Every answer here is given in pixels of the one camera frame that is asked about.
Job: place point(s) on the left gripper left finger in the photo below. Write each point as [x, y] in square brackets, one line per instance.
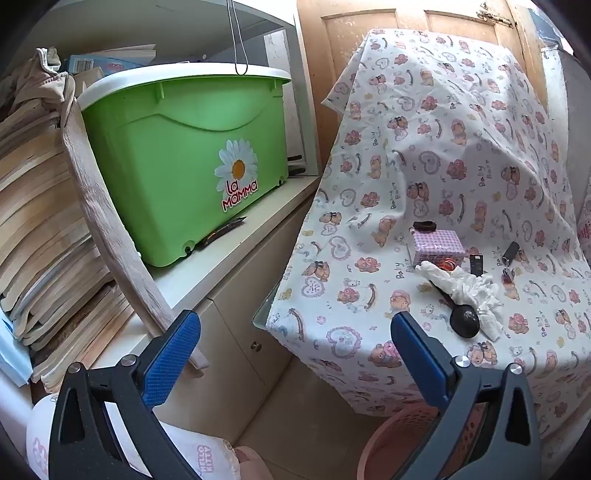
[104, 427]

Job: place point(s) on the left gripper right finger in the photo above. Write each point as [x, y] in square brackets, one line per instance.
[486, 426]

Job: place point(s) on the black plastic spoon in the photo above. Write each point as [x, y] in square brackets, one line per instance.
[464, 319]

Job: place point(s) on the white tissue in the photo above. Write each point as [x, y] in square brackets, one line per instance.
[478, 292]

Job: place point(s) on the black sachet packet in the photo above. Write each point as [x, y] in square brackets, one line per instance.
[476, 265]

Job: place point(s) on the black cylinder keychain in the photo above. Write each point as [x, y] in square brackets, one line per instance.
[510, 253]

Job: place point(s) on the pink checkered tissue pack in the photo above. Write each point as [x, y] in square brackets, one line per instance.
[436, 246]

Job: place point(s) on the pink plastic trash basket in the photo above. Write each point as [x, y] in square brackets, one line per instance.
[396, 439]

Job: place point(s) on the wooden plank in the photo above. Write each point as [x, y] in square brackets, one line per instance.
[107, 230]

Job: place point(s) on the stack of old books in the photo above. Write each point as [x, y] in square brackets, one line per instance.
[60, 299]

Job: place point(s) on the white cabinet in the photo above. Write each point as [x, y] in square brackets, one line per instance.
[226, 284]

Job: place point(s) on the teddy bear print cloth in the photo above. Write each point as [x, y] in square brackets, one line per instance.
[445, 129]

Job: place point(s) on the green plastic storage box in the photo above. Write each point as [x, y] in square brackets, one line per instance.
[184, 147]

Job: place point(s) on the wooden door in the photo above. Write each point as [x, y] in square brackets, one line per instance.
[332, 30]

